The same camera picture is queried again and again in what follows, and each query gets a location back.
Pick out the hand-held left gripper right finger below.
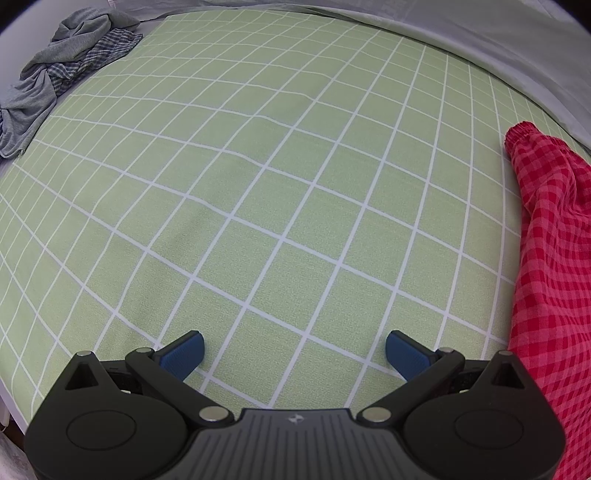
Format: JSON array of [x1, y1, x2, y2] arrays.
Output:
[[357, 329, 532, 424]]

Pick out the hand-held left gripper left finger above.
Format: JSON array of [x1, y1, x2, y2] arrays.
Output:
[[60, 329, 235, 424]]

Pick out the red checked shorts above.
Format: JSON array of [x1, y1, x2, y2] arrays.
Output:
[[503, 121, 591, 480]]

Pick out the green grid bed sheet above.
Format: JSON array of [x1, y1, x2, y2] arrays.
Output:
[[0, 9, 591, 432]]

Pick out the grey t-shirt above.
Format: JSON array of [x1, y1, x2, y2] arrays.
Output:
[[0, 8, 142, 160]]

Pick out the blue plaid shirt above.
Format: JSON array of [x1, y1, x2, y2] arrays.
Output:
[[46, 28, 144, 94]]

